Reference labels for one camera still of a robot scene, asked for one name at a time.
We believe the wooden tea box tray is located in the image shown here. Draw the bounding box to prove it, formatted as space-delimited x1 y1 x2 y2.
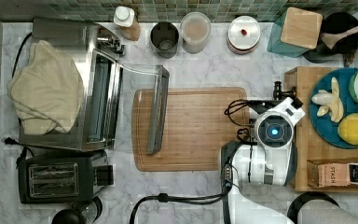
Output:
307 159 358 188

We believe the black coffee grinder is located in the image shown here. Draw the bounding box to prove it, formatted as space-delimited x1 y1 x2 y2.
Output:
51 196 103 224

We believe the orange bottle white cap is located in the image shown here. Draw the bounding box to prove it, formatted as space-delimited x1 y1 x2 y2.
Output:
114 7 141 41

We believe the plush peeled banana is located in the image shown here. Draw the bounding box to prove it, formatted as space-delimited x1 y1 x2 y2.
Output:
311 77 344 123

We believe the teal container bamboo lid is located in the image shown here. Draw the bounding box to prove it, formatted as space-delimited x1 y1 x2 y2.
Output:
267 7 323 58

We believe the white bowl with lid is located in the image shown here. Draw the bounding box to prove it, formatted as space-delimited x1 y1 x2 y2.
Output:
227 16 261 55

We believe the wooden spoon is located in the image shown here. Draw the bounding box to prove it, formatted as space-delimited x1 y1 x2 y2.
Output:
321 26 358 49

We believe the black slot toaster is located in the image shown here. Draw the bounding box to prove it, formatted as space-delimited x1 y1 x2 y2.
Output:
18 150 114 204

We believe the bamboo drawer cabinet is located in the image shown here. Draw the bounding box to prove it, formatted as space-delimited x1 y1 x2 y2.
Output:
283 66 358 193

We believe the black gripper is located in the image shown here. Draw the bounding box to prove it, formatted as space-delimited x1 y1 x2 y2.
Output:
273 81 296 100

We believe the black empty canister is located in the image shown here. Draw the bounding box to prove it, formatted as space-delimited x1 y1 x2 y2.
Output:
150 21 179 59

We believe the large wooden cutting board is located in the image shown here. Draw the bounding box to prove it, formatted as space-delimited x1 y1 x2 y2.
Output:
131 87 246 172

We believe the beige folded towel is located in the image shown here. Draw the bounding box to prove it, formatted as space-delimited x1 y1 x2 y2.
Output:
7 40 84 135

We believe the black round pot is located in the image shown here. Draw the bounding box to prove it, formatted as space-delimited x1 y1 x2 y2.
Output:
302 11 358 64

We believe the clear cereal jar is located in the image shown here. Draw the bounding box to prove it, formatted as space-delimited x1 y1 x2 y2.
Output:
180 12 211 54

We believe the stainless toaster oven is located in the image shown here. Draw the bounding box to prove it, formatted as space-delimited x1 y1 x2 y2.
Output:
18 18 169 154

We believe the pink tea bag box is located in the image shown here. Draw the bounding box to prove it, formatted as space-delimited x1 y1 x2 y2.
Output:
318 163 351 187

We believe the plush yellow lemon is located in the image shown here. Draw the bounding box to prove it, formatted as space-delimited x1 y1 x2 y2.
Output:
337 113 358 146

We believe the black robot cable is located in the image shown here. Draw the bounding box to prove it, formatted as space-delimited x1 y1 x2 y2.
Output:
129 99 255 224

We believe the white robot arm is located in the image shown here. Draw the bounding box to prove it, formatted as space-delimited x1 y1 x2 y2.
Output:
219 81 305 224

